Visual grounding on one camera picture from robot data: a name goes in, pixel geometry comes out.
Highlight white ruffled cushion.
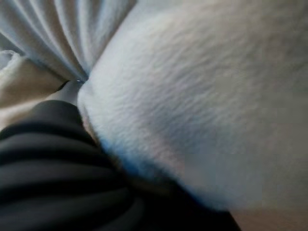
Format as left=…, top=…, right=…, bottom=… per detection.
left=0, top=0, right=308, bottom=212

